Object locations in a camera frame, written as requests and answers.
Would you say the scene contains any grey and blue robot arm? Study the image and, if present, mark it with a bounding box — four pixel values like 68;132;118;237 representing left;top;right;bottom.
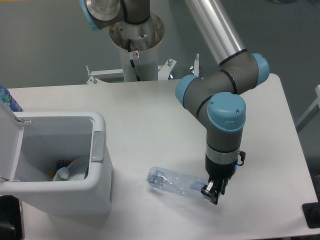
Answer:
79;0;270;204

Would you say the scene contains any white trash can lid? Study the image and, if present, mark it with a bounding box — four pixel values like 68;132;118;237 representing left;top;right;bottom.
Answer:
0;100;24;182

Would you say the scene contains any white bracket with bolt middle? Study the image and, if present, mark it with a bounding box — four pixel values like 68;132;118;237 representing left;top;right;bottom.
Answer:
157;58;177;81

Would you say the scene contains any white metal frame right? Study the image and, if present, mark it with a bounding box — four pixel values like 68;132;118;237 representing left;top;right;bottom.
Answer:
295;85;320;133

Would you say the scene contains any clear plastic water bottle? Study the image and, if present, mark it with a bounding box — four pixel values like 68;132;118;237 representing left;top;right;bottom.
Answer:
146;166;208;201

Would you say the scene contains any black cable on pedestal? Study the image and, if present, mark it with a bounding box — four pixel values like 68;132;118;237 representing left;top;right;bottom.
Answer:
126;38;142;82

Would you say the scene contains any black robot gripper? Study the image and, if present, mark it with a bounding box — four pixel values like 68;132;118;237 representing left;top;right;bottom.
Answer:
200;155;237;205

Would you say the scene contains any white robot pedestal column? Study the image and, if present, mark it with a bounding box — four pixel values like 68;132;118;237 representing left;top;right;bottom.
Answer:
109;13;165;82

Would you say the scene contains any blue and orange snack wrapper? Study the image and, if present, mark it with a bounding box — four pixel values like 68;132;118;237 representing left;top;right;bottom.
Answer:
49;160;73;179

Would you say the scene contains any black device bottom left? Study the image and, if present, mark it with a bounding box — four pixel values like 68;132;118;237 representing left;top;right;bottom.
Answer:
0;195;23;240

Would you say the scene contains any blue patterned cylinder can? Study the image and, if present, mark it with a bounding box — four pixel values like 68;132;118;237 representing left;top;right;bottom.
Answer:
0;85;24;112

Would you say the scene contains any white bracket with bolt right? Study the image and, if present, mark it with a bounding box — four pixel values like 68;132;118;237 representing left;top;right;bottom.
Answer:
189;53;201;77

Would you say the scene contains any black clamp bottom right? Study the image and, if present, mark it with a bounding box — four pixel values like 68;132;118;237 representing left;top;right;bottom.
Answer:
302;202;320;229

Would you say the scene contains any white plastic trash can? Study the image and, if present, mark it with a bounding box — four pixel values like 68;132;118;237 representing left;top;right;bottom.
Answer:
0;111;113;215

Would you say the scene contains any white paper tissue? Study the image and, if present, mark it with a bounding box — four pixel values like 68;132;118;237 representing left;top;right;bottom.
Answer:
50;155;90;182

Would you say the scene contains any white bracket with bolt left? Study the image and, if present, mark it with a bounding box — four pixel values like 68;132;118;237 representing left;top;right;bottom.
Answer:
86;65;124;85

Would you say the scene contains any white bracket with bolt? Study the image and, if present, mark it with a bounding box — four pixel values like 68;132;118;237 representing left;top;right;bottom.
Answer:
86;65;124;85
189;53;201;77
157;58;177;81

